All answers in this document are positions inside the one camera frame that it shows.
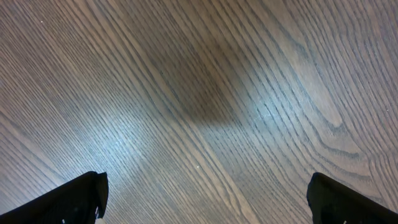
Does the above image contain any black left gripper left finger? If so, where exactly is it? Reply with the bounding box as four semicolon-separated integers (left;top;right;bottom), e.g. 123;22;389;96
1;171;109;223

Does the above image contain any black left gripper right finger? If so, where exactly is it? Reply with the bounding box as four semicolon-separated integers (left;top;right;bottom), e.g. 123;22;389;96
307;172;397;224

